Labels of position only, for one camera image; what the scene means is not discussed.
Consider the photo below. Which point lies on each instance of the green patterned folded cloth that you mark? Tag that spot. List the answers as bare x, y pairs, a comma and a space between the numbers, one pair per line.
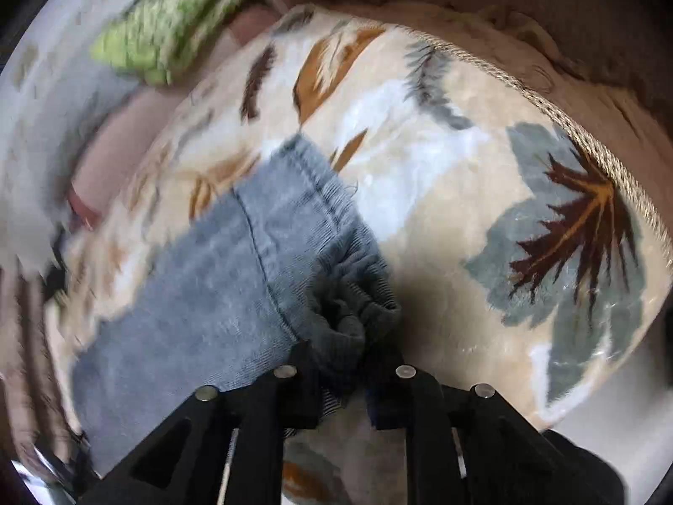
173, 31

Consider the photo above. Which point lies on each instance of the grey cloth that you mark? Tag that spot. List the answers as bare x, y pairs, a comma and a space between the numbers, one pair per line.
84, 115

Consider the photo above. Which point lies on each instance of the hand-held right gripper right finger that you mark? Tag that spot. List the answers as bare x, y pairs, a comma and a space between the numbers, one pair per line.
389, 405

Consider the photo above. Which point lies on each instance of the striped beige cushion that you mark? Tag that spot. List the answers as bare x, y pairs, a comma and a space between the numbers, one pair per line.
31, 379

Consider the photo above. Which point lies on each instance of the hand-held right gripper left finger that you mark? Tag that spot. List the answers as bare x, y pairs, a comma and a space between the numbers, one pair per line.
294, 394

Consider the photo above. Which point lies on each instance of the pink cushion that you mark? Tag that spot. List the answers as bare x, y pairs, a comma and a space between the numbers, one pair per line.
131, 131

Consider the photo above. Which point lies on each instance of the grey-blue denim pants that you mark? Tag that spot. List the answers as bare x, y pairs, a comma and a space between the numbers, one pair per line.
210, 284

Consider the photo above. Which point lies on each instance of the beige leaf printed blanket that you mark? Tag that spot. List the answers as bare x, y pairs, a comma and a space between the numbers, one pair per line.
447, 194

